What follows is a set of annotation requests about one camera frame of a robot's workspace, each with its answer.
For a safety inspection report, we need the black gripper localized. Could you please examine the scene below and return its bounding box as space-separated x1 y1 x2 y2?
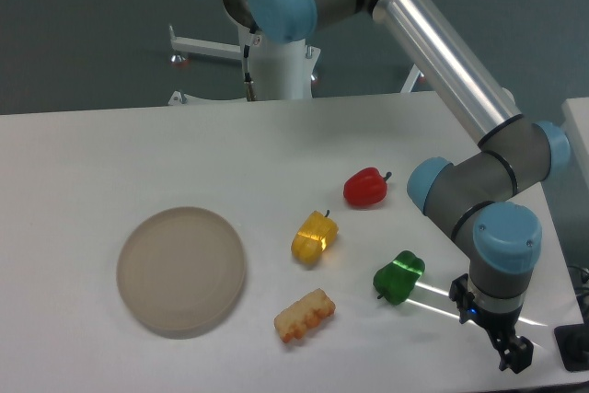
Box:
449 274 534 374

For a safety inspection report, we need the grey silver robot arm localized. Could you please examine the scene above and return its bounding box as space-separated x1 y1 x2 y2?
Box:
224 0 571 373

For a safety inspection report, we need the green toy bell pepper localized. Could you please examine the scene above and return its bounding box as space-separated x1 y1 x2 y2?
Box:
373 250 425 306

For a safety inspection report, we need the red toy bell pepper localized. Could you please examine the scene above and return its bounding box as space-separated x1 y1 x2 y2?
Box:
342 167 392 208

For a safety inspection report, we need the yellow toy bell pepper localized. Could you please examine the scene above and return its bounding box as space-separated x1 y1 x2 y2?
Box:
291 210 339 266

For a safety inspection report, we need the black device at table edge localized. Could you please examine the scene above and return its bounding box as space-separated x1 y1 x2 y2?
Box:
554 324 588 373

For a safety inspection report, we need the orange toy food piece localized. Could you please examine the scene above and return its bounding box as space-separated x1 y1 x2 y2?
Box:
273 289 336 343

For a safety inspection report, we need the white object at right edge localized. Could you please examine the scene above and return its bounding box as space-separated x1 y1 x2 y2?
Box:
562 98 589 184

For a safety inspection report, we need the beige round plate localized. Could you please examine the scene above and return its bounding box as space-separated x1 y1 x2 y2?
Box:
116 207 247 340

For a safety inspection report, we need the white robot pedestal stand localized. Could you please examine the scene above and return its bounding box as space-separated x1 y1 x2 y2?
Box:
166 23 429 107

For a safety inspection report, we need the black cable with connector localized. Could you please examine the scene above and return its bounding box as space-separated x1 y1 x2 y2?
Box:
241 27 259 102

